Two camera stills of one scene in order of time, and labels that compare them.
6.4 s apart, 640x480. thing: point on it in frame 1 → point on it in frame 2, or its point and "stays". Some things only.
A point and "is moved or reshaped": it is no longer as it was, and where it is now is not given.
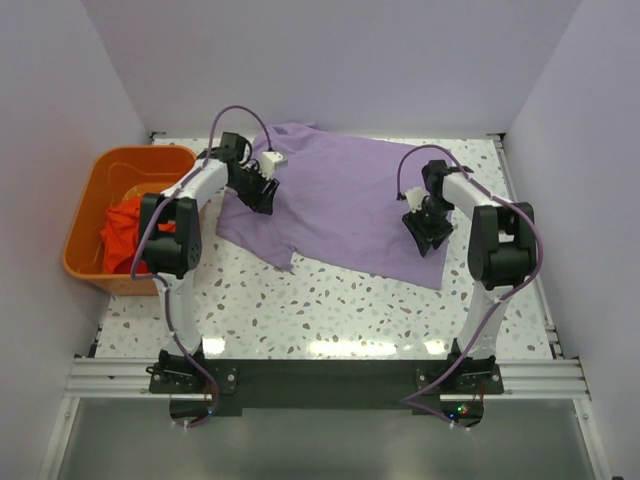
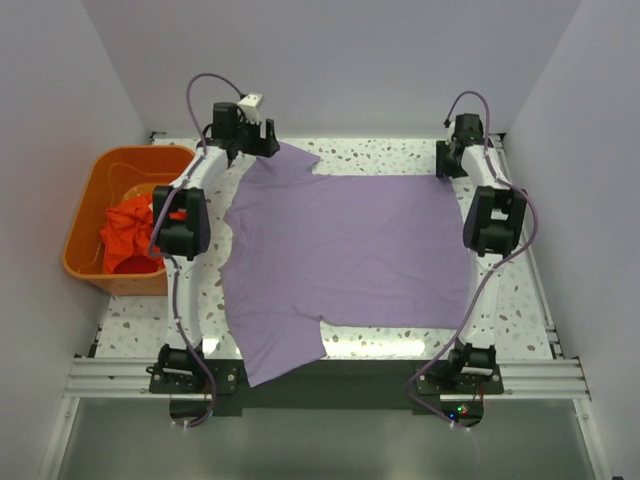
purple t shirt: x=340 y=203 is moved or reshaped
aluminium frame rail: x=521 y=377 stays
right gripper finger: x=416 y=228 → x=445 y=166
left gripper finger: x=265 y=202 → x=264 y=146
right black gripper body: x=433 y=216 → x=461 y=172
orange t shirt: x=120 y=235 stays
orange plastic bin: x=115 y=174 stays
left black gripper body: x=249 y=181 → x=242 y=135
